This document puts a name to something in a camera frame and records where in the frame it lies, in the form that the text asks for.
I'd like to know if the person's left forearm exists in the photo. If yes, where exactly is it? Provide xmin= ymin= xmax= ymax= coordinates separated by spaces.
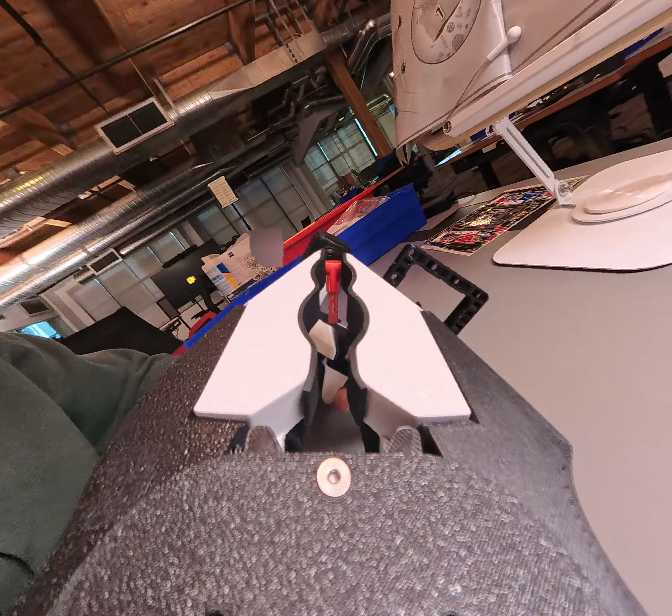
xmin=0 ymin=332 xmax=176 ymax=601

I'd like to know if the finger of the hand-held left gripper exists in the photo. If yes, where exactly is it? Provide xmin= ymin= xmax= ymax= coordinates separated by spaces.
xmin=322 ymin=363 xmax=345 ymax=402
xmin=309 ymin=322 xmax=338 ymax=359

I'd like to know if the lego instruction booklet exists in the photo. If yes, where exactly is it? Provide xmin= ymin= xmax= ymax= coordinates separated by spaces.
xmin=391 ymin=0 xmax=672 ymax=150

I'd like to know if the silver ventilation duct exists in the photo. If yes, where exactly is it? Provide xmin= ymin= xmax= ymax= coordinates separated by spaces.
xmin=0 ymin=15 xmax=394 ymax=239
xmin=0 ymin=191 xmax=295 ymax=310

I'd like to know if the red lego pin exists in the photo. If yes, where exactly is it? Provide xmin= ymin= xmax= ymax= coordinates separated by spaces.
xmin=324 ymin=260 xmax=343 ymax=326

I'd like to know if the black flat panel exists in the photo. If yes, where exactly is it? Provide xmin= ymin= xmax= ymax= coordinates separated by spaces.
xmin=60 ymin=306 xmax=182 ymax=357

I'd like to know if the hanging paper sheet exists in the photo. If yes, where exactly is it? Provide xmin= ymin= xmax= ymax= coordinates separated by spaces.
xmin=207 ymin=175 xmax=239 ymax=210

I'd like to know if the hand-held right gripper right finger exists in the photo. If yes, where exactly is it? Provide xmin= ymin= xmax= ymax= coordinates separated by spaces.
xmin=343 ymin=253 xmax=473 ymax=450

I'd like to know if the black lego frame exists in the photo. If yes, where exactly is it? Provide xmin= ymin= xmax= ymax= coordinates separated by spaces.
xmin=307 ymin=232 xmax=490 ymax=336

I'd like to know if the red bag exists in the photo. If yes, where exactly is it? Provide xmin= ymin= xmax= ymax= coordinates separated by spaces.
xmin=173 ymin=311 xmax=217 ymax=354

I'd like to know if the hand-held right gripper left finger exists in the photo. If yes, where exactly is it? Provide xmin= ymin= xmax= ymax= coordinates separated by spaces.
xmin=192 ymin=250 xmax=321 ymax=452

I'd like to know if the white book stand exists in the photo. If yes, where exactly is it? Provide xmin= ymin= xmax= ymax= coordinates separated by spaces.
xmin=422 ymin=13 xmax=672 ymax=271

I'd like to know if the clear plastic bag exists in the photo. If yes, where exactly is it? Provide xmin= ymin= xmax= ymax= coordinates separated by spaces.
xmin=336 ymin=196 xmax=390 ymax=234

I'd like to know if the black monitor screen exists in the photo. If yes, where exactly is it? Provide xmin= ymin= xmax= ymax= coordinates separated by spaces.
xmin=151 ymin=242 xmax=221 ymax=308

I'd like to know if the white blue cardboard box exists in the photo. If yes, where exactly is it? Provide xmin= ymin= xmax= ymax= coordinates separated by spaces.
xmin=201 ymin=234 xmax=284 ymax=298

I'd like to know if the white ceiling vent grille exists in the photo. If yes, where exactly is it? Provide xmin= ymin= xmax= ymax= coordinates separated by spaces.
xmin=94 ymin=97 xmax=175 ymax=155

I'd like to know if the colourful sticker sheet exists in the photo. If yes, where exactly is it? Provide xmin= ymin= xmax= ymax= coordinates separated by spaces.
xmin=421 ymin=175 xmax=589 ymax=256

